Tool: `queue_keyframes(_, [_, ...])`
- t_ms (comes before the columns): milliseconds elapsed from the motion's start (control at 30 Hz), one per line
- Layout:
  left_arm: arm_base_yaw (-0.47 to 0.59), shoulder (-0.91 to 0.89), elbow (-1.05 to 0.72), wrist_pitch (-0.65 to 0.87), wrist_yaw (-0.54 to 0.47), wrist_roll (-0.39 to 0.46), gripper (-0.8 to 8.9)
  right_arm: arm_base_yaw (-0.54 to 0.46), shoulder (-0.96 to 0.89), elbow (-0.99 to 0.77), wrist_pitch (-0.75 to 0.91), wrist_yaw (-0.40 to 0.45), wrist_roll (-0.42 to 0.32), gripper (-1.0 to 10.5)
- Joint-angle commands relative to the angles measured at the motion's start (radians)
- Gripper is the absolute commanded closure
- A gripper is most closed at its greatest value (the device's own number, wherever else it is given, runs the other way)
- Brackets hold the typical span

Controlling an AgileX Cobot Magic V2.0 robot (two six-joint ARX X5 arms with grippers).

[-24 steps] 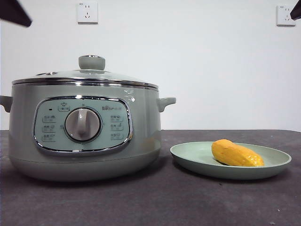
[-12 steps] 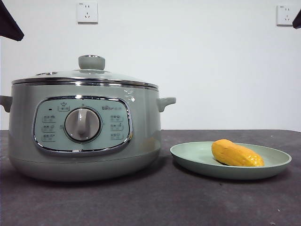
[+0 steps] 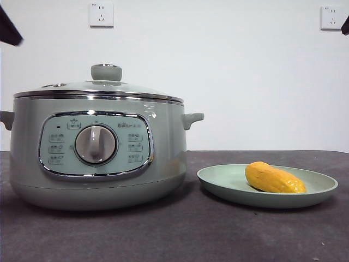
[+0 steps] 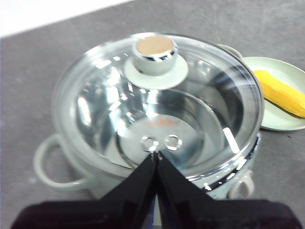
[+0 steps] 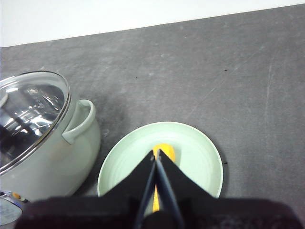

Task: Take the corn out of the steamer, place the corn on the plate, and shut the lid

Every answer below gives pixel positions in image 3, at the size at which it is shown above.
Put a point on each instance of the white wall power outlet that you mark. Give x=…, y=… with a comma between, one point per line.
x=102, y=14
x=330, y=17

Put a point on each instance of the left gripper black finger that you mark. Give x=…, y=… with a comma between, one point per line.
x=8, y=30

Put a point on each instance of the pale green round plate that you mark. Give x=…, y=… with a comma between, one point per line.
x=223, y=183

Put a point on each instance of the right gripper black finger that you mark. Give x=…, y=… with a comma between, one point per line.
x=346, y=27

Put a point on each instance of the glass lid with green knob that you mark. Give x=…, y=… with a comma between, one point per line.
x=106, y=73

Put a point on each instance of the yellow corn cob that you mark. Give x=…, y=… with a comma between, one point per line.
x=272, y=178

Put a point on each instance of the pale green electric steamer pot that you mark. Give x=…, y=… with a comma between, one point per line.
x=163, y=163

